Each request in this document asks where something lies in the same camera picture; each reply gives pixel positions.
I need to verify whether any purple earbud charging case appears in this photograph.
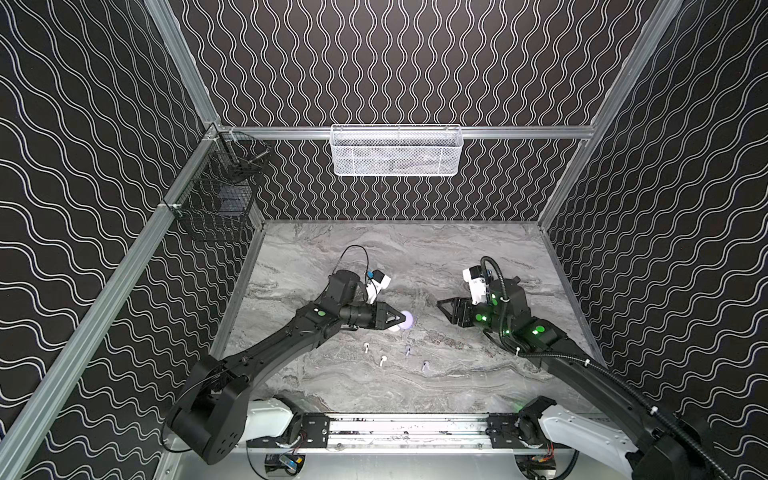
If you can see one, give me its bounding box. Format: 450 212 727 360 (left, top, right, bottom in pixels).
398 311 415 330

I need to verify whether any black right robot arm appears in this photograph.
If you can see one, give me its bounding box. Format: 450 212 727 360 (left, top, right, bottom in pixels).
436 279 730 479

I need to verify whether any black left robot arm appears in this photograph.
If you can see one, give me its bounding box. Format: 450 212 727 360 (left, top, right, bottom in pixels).
165 270 406 465

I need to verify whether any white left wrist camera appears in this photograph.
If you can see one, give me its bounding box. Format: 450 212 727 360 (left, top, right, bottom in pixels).
365 269 391 304

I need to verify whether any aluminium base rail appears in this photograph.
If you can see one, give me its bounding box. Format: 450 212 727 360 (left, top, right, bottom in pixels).
245 412 565 455

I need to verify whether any white wire mesh basket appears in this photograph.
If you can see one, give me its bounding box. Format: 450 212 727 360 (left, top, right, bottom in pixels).
329 132 464 177

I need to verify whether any aluminium frame back bar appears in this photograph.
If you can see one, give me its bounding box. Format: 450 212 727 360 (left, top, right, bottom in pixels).
220 125 595 141

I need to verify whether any black wire basket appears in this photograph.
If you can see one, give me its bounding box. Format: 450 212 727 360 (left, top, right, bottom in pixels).
171 133 272 244

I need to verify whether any aluminium frame post right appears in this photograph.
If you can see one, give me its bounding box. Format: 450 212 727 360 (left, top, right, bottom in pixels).
538 0 683 232

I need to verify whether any aluminium frame post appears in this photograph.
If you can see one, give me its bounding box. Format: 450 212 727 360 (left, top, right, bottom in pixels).
538 0 683 232
1 1 217 479

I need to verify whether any aluminium frame post left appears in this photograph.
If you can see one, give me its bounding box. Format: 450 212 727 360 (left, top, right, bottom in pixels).
1 1 217 479

